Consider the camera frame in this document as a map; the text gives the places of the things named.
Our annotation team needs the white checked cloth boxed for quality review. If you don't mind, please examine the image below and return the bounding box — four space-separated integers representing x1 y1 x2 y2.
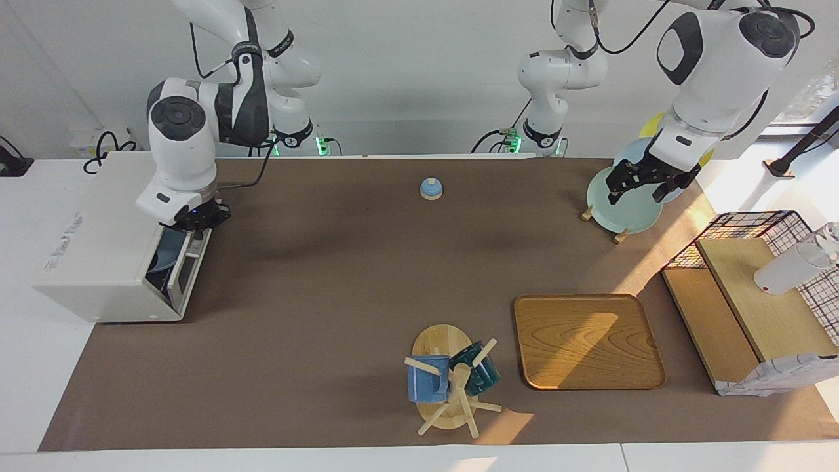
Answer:
716 353 839 398

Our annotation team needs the white socket box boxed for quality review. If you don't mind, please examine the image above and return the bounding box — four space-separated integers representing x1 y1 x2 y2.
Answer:
69 127 106 159

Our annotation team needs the wooden plate rack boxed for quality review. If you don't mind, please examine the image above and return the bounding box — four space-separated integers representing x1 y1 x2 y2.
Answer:
581 205 631 245

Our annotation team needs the black wire basket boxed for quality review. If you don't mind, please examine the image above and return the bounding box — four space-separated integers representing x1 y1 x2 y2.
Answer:
662 210 839 348

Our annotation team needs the toaster oven glass door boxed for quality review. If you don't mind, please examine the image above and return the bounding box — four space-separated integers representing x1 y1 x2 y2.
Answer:
167 226 214 317

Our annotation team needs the pale green racked plate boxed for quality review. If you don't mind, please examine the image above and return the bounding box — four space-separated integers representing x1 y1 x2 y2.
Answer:
586 166 664 235

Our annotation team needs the dark green ceramic mug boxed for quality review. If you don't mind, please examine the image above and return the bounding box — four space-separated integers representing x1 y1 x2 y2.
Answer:
450 340 501 397

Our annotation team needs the wooden serving tray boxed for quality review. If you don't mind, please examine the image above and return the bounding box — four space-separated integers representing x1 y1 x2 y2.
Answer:
513 294 667 391

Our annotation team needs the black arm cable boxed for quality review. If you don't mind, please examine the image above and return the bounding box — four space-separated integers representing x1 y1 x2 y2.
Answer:
189 23 276 191
589 0 817 142

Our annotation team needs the clear glass cup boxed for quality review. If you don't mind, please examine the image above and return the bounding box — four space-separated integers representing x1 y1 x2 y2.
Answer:
813 222 839 263

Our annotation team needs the light blue racked plate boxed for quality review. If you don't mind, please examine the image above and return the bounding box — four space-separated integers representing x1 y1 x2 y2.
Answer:
613 137 690 204

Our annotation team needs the yellow racked plate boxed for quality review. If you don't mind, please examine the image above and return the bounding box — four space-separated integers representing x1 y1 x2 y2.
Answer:
646 111 716 165

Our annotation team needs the wooden step shelf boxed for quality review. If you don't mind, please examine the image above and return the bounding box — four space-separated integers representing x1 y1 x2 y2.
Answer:
661 237 839 394

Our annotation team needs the brown table mat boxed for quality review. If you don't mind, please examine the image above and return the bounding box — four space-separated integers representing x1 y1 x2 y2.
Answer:
38 157 839 452

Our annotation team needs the coiled black power cable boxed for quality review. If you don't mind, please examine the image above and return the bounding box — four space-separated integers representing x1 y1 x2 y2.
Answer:
83 131 138 175

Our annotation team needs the blue ceramic mug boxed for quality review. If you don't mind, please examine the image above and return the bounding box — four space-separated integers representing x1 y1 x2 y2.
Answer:
406 355 452 403

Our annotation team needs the wooden mug tree stand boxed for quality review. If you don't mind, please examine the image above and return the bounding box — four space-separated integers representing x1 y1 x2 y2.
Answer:
404 324 503 439

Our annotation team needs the white toaster oven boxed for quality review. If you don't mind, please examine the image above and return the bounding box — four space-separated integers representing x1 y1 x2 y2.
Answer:
34 152 214 323

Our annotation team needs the black tripod stand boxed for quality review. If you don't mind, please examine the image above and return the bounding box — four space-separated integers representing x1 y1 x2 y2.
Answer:
762 105 839 179

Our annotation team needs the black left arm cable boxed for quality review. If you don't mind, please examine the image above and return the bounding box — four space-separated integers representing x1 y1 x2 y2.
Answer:
589 0 817 142

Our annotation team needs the white plastic cup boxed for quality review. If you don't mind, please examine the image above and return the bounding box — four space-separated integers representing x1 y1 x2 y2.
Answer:
754 243 834 296

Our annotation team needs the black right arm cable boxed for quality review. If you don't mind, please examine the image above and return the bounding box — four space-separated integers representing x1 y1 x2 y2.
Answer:
189 23 276 191

